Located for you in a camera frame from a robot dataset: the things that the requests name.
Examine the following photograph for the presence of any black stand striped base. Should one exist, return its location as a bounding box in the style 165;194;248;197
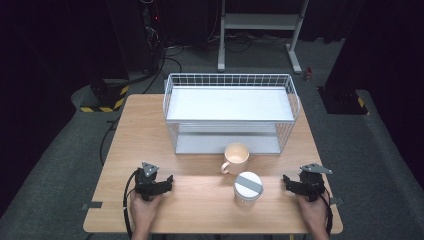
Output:
79;77;130;114
317;85;371;116

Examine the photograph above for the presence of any black equipment column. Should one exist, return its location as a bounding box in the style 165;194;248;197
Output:
106;0;165;75

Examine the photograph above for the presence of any white wire storage rack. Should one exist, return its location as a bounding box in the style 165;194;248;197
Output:
162;73;301;156

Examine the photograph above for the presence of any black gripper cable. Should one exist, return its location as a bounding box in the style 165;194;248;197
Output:
122;168;140;240
319;189;335;236

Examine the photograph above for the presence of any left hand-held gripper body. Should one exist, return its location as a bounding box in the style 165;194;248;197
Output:
133;161;165;202

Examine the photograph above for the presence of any grey metal stand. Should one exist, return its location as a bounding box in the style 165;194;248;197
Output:
217;0;310;75

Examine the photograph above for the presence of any beige ceramic mug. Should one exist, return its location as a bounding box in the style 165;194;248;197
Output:
220;142;251;176

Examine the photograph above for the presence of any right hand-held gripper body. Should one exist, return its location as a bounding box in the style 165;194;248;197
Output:
298;162;334;203

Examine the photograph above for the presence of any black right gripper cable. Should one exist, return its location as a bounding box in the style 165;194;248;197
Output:
319;189;335;236

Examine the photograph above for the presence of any thin black floor cable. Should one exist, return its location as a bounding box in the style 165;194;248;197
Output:
99;115;122;166

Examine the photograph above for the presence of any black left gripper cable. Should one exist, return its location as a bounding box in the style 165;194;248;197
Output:
122;168;140;240

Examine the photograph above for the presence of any white lidded cup grey band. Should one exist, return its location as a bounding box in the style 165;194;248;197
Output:
232;171;265;208

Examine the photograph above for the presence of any person's right hand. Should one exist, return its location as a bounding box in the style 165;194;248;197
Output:
296;192;330;232

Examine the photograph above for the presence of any person's left hand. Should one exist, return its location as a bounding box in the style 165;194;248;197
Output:
129;191;165;231

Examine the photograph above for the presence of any tangle of floor cables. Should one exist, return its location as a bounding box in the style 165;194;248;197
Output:
207;30;292;54

